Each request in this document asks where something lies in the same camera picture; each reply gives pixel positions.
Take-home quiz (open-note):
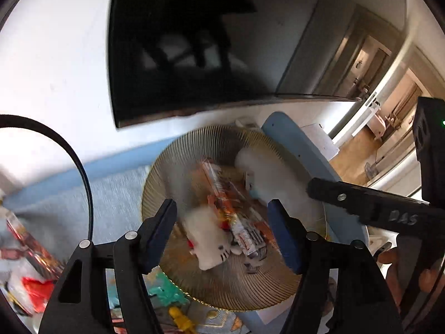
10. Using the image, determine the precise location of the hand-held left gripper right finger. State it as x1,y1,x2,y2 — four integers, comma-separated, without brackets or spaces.
267,198,406,334

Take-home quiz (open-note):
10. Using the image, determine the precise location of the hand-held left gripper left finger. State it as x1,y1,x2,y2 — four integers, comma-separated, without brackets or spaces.
38,198,178,334

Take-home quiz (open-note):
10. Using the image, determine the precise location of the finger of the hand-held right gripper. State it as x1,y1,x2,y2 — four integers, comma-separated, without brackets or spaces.
306,177,445,234

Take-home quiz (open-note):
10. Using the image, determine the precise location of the orange white illustrated pen box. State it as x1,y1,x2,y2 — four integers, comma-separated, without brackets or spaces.
195,158,268,260

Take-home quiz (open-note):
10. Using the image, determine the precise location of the white cat plush toy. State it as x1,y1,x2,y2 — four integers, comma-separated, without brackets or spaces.
182,207,242,272

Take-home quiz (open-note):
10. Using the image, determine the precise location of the pale blue white plush toy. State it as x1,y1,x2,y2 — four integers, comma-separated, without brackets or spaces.
234,147,315,213

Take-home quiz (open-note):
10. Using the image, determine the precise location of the gold ribbed plate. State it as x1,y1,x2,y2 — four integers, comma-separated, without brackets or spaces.
141,125,327,312

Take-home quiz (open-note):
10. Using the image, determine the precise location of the blue desktop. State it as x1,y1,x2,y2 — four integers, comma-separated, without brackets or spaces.
3,111,369,334

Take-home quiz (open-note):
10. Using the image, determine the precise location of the person's right hand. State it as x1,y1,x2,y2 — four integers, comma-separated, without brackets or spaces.
377,246,445,297

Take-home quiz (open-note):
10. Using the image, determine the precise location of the patterned woven table mat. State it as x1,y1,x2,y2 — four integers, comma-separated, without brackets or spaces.
0,165,265,334

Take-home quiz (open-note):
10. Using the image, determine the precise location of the green rubber toy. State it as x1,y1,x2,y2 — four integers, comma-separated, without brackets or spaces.
149,273,190,308

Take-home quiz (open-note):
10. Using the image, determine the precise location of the white table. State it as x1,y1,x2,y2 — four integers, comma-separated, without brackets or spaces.
351,90,381,138

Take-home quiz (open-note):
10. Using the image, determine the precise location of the yellow toy figure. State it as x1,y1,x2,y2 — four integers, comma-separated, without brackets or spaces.
169,306,197,333

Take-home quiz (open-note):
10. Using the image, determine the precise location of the red illustrated pen box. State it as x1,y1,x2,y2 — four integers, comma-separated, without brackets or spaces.
5,212,66,279

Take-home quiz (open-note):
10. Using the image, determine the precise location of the red toy in clear bag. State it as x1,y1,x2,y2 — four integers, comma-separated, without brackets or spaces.
21,275,58,315

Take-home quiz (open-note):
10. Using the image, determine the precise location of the black flat screen monitor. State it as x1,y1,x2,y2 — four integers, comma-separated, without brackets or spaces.
107,0,407,129

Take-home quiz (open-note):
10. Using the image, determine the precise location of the black cable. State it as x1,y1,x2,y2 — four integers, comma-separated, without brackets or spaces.
0,114,94,242

